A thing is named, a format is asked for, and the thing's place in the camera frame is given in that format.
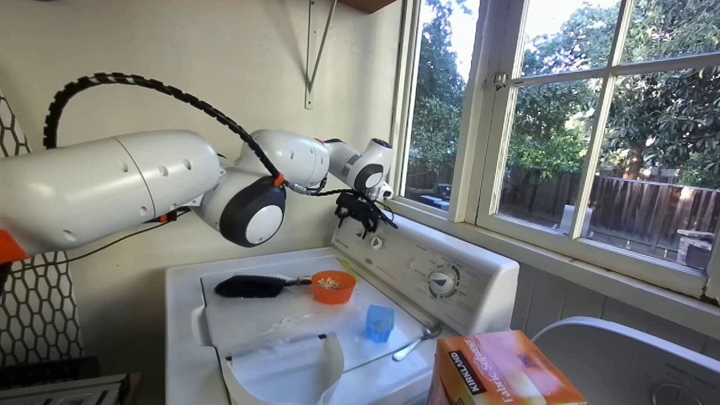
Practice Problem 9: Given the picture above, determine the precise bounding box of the metal spoon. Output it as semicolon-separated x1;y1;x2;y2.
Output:
341;326;438;376

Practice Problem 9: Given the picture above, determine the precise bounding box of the large white timer knob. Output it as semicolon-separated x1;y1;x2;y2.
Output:
424;263;460;302

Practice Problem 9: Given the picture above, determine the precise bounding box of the black corrugated cable conduit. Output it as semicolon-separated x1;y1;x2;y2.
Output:
40;70;288;187

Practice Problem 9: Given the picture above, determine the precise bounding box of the orange plastic bowl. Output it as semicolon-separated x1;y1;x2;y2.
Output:
309;268;359;306

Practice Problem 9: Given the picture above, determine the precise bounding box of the grey slatted rack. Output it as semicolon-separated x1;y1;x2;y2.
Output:
0;356;142;405

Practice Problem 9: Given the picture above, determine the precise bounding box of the orange cardboard box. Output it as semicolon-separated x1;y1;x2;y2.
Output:
430;326;589;405

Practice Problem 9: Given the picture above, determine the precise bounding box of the wooden shelf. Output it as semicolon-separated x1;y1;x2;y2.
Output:
338;0;399;17

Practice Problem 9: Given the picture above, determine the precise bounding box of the black brush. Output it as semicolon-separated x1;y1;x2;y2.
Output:
214;272;314;302

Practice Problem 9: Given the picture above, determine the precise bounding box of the white window frame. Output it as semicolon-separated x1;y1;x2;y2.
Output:
382;0;720;306

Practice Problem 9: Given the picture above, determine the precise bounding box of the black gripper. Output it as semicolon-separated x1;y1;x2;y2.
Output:
332;189;401;242

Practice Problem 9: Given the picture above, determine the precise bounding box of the brown wooden fence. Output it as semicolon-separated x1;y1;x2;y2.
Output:
499;166;720;256

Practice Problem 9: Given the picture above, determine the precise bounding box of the thin camera cable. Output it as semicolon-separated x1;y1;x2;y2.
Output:
64;219;165;268

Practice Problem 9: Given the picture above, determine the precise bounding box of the white washer lid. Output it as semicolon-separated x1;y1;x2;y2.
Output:
198;256;438;378

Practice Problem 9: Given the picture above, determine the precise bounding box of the white Amana washing machine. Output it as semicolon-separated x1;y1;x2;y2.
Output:
165;211;521;405

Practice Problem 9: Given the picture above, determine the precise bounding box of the blue plastic cup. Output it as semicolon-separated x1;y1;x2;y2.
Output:
361;302;399;347

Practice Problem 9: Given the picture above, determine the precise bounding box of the honeycomb patterned board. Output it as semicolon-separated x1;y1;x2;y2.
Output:
0;90;87;369

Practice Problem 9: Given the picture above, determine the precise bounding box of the metal shelf bracket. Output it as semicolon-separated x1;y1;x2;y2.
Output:
302;0;339;113

